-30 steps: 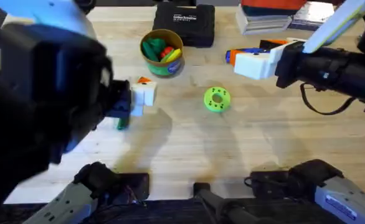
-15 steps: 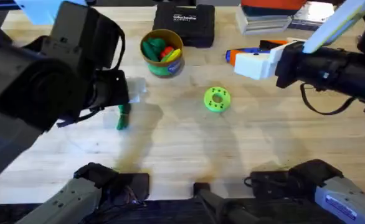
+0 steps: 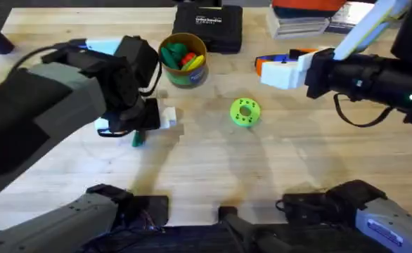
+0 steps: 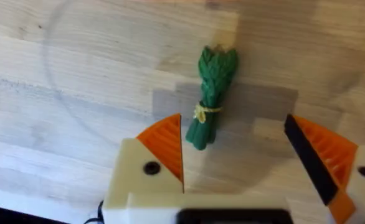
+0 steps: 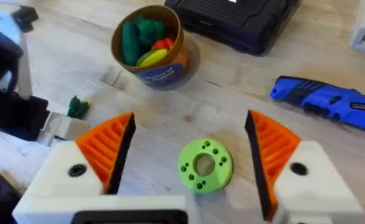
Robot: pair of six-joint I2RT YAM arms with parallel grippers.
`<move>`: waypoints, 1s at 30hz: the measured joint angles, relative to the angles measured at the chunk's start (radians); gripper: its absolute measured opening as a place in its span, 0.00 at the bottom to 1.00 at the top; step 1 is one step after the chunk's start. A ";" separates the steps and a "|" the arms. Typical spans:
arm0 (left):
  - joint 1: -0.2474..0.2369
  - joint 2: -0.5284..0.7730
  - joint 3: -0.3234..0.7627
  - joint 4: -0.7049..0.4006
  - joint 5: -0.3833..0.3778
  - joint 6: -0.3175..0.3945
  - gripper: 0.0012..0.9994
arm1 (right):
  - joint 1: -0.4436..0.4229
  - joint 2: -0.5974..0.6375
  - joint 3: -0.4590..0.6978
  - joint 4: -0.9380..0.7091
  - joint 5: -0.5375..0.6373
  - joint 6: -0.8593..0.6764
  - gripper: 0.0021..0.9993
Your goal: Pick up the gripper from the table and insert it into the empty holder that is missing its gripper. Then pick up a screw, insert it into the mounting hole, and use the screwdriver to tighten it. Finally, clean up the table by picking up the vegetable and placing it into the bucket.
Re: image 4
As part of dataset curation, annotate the left gripper white and orange right finger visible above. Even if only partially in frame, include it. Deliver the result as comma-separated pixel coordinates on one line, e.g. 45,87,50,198
283,114,365,224

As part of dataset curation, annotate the green toy asparagus bundle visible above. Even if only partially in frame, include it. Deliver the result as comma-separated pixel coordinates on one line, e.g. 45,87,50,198
185,45,239,151

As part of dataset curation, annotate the black rail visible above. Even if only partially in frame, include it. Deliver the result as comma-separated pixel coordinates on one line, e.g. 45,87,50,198
0,203,70,224

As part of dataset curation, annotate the black cable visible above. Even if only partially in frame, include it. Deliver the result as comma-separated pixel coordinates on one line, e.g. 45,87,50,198
83,200,105,224

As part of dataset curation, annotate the left gripper white and orange left finger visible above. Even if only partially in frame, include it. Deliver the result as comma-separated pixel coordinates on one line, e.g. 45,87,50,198
102,113,185,210

